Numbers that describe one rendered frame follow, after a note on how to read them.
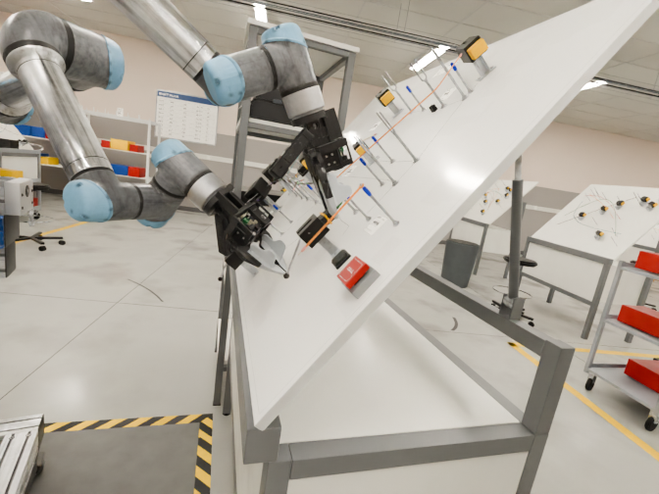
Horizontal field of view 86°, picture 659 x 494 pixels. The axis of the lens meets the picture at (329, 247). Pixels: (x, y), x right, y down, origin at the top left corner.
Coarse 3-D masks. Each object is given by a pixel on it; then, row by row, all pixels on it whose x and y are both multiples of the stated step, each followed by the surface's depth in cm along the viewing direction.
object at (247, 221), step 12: (228, 192) 71; (216, 204) 73; (228, 204) 71; (240, 204) 72; (252, 204) 73; (228, 216) 74; (240, 216) 73; (252, 216) 73; (264, 216) 73; (228, 228) 72; (240, 228) 72; (252, 228) 71; (264, 228) 76; (228, 240) 75; (240, 240) 74; (252, 240) 76
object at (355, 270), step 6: (354, 258) 62; (348, 264) 62; (354, 264) 60; (360, 264) 59; (366, 264) 58; (342, 270) 62; (348, 270) 60; (354, 270) 59; (360, 270) 58; (366, 270) 58; (342, 276) 60; (348, 276) 59; (354, 276) 58; (360, 276) 58; (342, 282) 59; (348, 282) 58; (354, 282) 58
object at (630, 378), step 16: (640, 256) 241; (656, 256) 231; (640, 272) 233; (656, 272) 230; (608, 304) 251; (608, 320) 252; (624, 320) 247; (640, 320) 236; (656, 320) 228; (640, 336) 230; (656, 336) 227; (592, 352) 259; (592, 368) 262; (608, 368) 267; (624, 368) 271; (640, 368) 248; (656, 368) 247; (592, 384) 263; (624, 384) 244; (640, 384) 248; (656, 384) 238; (640, 400) 226; (656, 400) 229; (656, 416) 217
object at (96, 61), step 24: (72, 24) 76; (72, 48) 75; (96, 48) 79; (120, 48) 85; (0, 72) 96; (72, 72) 78; (96, 72) 81; (120, 72) 85; (0, 96) 93; (24, 96) 91; (0, 120) 100; (24, 120) 104
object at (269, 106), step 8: (256, 96) 164; (264, 96) 165; (272, 96) 166; (256, 104) 164; (264, 104) 165; (272, 104) 167; (280, 104) 168; (256, 112) 165; (264, 112) 166; (272, 112) 167; (280, 112) 169; (264, 120) 168; (272, 120) 168; (280, 120) 169; (288, 120) 170
